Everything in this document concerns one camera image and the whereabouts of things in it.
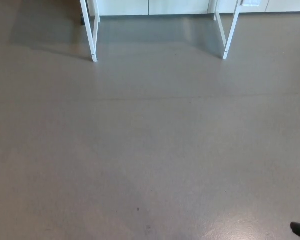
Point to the white desk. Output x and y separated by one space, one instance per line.
92 37

